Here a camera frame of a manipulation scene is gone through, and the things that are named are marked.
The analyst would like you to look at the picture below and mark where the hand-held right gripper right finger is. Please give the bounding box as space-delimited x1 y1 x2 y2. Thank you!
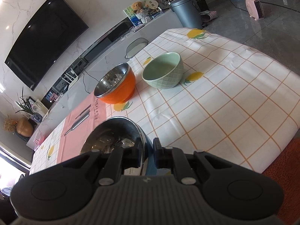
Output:
153 138 235 185

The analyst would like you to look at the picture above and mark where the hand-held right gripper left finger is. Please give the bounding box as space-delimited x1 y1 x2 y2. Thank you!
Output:
62 137 144 186

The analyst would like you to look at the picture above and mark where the blue steel bowl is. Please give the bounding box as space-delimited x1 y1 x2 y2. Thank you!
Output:
80 117 173 176

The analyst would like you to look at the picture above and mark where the orange steel bowl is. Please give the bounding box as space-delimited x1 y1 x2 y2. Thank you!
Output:
94 63 136 104

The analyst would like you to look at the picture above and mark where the pink placemat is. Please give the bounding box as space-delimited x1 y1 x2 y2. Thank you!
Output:
56 96 108 164

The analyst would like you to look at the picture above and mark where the green ceramic bowl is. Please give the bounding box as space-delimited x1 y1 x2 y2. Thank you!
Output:
142 52 184 89

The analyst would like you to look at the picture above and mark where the checked lemon tablecloth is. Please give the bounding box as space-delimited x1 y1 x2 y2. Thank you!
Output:
29 28 300 176

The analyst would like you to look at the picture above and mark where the white router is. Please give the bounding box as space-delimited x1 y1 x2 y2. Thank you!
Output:
68 67 79 84

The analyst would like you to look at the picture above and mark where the dark vase with plant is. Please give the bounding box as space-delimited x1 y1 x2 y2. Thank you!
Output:
15 87 44 124

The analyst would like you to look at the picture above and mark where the picture card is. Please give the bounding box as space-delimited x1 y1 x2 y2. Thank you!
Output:
31 99 50 117

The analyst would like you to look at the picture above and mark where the grey stool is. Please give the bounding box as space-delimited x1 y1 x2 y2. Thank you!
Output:
125 37 149 59

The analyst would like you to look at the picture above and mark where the brown gourd vase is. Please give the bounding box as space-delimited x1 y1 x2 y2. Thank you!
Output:
16 118 34 136

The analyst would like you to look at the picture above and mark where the dried flower bunch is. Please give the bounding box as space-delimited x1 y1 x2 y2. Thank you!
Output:
3 115 18 133

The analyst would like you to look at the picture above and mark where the orange rug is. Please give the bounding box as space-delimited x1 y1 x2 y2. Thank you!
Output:
261 137 300 225

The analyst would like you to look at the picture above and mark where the white knit basket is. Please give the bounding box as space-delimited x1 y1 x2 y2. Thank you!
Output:
136 10 151 24

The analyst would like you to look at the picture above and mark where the painted canvas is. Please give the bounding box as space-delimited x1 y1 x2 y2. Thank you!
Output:
123 0 154 27

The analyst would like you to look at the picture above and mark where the grey trash can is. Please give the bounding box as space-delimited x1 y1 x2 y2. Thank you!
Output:
170 0 203 30

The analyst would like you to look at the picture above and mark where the teddy bear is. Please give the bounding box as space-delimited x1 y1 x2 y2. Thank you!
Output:
131 2 143 14

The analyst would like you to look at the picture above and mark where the round paper fan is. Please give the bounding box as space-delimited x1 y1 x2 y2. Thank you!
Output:
144 0 158 11

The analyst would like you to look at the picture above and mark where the pink heater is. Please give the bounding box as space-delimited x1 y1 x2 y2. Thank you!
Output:
245 0 267 20

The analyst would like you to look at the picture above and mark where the black cable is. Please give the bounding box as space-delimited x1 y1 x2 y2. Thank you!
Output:
82 69 100 94

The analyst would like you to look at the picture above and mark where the wall television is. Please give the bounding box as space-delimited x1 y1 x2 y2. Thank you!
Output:
5 0 89 91

